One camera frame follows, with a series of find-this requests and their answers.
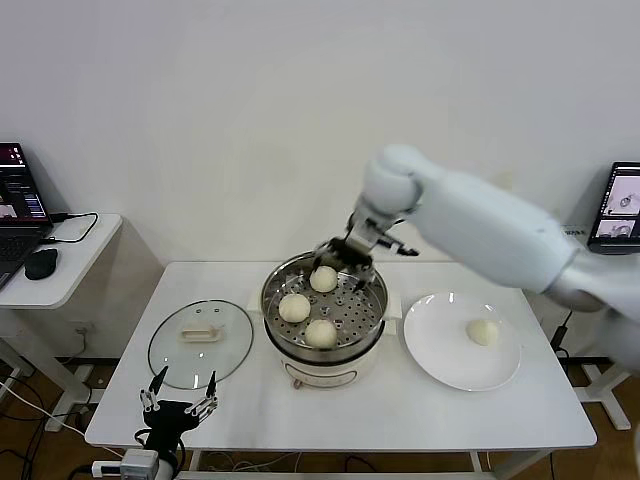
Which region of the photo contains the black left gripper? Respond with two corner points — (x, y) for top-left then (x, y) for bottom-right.
(138, 363), (221, 452)

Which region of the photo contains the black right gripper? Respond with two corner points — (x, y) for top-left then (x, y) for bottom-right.
(313, 209), (394, 295)

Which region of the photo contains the white steamed baozi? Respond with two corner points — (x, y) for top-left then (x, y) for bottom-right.
(309, 265), (338, 294)
(466, 318), (500, 347)
(304, 319), (338, 350)
(277, 293), (311, 324)

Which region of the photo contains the round glass pot lid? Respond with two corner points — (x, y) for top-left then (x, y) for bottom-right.
(147, 298), (255, 391)

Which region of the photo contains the stainless steel steamer basket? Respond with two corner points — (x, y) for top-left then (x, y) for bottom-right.
(248, 249), (403, 362)

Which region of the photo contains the cream electric cooker base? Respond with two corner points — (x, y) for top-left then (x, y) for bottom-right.
(264, 319), (387, 391)

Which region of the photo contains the white round plate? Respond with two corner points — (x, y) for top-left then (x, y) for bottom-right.
(402, 293), (522, 392)

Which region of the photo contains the white side table with mouse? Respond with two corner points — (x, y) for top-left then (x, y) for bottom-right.
(0, 213), (166, 434)

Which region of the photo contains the black computer mouse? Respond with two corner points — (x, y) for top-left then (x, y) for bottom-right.
(24, 247), (60, 281)

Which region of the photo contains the black laptop with dark screen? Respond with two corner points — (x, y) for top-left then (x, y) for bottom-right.
(0, 142), (55, 294)

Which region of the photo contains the white side table with label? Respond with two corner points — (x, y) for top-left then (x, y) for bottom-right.
(549, 219), (640, 432)

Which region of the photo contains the grey laptop with light screen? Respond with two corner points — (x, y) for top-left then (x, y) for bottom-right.
(587, 160), (640, 255)

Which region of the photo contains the white main table frame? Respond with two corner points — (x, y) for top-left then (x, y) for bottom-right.
(177, 447), (501, 480)

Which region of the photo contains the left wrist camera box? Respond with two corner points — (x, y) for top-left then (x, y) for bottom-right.
(89, 448), (157, 477)

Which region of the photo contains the white floor cable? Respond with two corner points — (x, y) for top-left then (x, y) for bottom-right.
(0, 381), (85, 436)

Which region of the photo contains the black laptop cable with plug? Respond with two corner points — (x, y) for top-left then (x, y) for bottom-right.
(38, 212), (100, 247)

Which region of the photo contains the black cable with adapter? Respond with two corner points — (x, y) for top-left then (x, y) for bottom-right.
(553, 309), (572, 359)

